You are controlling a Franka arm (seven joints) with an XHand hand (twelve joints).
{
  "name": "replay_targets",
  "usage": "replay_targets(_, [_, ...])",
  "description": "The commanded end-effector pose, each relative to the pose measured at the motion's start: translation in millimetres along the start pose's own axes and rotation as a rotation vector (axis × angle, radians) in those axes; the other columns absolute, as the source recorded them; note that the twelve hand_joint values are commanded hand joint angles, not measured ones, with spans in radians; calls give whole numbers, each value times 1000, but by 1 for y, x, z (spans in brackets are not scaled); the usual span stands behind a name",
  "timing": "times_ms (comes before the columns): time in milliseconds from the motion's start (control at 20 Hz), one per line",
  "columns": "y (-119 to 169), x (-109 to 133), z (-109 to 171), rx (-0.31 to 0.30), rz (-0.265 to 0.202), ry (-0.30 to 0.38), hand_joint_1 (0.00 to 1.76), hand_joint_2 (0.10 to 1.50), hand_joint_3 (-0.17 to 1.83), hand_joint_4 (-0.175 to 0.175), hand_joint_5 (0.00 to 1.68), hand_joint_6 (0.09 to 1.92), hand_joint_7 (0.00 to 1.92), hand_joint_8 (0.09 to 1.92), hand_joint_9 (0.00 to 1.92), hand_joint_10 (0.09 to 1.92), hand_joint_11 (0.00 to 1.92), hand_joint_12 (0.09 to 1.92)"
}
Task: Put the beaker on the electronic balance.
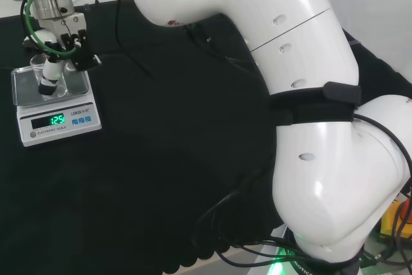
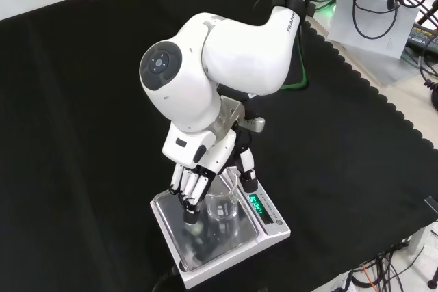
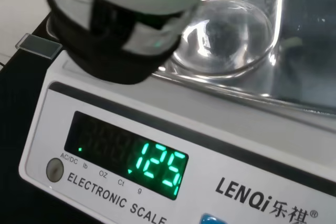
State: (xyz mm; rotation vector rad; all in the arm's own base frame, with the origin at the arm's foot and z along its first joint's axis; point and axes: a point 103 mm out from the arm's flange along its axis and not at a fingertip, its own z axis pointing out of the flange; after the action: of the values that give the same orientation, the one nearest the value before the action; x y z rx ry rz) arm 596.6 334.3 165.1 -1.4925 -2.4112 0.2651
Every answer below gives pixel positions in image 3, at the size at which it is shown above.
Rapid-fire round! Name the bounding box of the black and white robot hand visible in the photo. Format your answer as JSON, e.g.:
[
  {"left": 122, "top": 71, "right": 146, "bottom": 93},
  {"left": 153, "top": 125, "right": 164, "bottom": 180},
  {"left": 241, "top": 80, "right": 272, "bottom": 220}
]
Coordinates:
[{"left": 45, "top": 0, "right": 219, "bottom": 86}]

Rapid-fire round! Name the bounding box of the white electronic balance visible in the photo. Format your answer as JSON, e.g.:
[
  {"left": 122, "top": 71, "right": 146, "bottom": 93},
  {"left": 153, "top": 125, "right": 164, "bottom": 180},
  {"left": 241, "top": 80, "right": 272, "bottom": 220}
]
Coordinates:
[{"left": 18, "top": 0, "right": 336, "bottom": 224}]

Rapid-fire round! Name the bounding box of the clear plastic label holder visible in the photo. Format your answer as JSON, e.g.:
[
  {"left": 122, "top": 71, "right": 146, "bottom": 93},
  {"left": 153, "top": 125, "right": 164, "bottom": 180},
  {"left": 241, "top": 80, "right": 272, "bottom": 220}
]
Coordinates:
[{"left": 15, "top": 33, "right": 63, "bottom": 60}]

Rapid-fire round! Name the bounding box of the black bench cloth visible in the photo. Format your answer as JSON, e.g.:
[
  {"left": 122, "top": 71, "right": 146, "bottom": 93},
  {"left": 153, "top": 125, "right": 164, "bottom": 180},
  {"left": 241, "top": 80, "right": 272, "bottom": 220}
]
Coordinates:
[{"left": 0, "top": 11, "right": 64, "bottom": 224}]

